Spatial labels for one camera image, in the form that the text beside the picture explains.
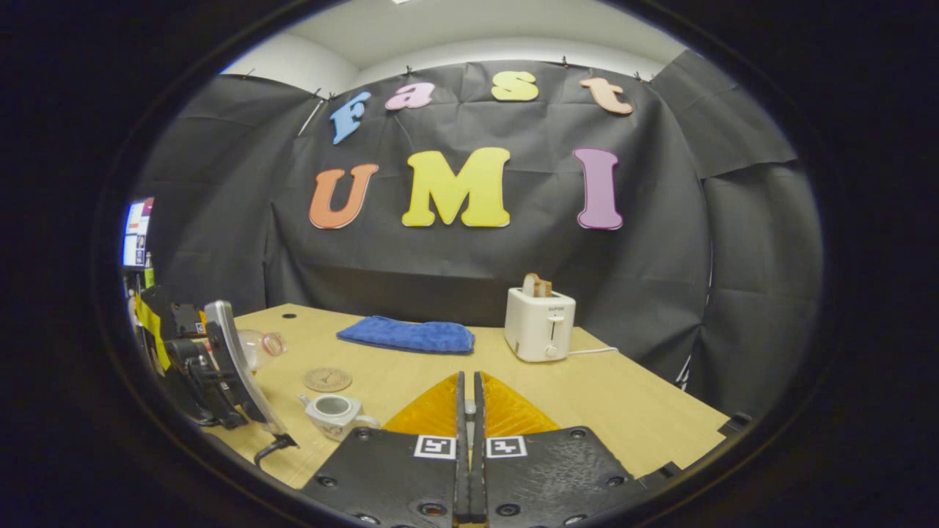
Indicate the bread slice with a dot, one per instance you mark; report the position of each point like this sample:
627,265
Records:
536,285

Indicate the white toaster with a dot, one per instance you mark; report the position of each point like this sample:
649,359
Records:
539,326

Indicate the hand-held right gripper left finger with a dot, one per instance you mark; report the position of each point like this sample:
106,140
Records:
396,477

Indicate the computer monitor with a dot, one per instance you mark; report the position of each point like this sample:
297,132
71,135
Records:
137,233

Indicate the clear plastic water bottle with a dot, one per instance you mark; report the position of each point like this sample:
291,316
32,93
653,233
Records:
262,347

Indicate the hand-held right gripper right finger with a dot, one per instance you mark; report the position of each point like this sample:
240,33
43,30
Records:
550,477

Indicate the blue towel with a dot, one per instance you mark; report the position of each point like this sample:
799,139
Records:
407,335

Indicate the black backdrop cloth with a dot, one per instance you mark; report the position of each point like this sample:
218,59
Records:
440,264

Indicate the green drink bottle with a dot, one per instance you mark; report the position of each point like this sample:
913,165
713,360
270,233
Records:
149,273

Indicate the round brown coaster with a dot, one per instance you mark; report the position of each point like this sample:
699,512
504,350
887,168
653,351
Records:
328,379

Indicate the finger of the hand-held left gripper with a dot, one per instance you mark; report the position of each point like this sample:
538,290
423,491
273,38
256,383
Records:
235,359

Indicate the white teacup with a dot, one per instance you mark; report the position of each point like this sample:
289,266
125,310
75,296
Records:
334,414

